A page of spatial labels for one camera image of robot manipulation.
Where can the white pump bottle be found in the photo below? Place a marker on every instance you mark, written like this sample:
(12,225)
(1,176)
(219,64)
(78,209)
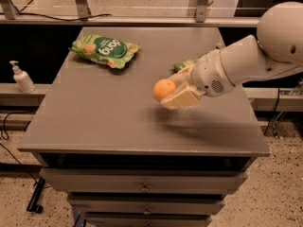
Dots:
(22,78)

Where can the orange fruit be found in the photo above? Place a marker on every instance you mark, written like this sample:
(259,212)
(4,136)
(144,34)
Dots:
(163,88)

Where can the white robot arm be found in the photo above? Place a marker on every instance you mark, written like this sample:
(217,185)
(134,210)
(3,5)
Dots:
(275,52)

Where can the grey drawer cabinet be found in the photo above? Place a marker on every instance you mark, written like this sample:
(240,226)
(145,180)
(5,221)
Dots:
(125,161)

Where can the dark green chip bag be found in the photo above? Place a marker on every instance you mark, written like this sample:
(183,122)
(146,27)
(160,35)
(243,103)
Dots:
(181,65)

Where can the black floor bracket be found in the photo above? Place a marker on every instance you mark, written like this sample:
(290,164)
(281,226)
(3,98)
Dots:
(33,205)

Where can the green rice chip bag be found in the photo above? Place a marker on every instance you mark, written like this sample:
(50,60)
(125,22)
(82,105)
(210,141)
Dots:
(104,50)

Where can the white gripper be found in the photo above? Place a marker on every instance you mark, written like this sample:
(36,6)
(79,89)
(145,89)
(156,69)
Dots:
(208,73)

